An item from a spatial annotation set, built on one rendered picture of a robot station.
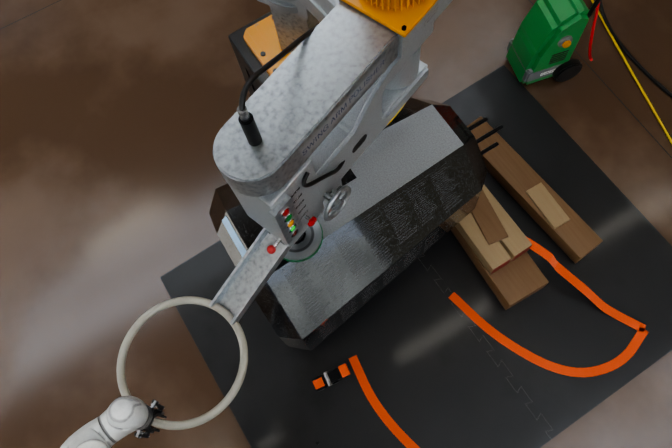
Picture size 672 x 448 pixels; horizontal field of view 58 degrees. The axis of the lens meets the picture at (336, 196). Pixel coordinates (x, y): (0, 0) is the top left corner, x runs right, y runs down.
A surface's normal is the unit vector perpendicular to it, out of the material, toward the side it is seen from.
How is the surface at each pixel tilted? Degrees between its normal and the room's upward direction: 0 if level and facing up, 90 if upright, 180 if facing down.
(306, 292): 45
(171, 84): 0
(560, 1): 34
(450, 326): 0
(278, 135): 0
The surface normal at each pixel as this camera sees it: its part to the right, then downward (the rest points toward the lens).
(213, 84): -0.07, -0.37
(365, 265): 0.34, 0.26
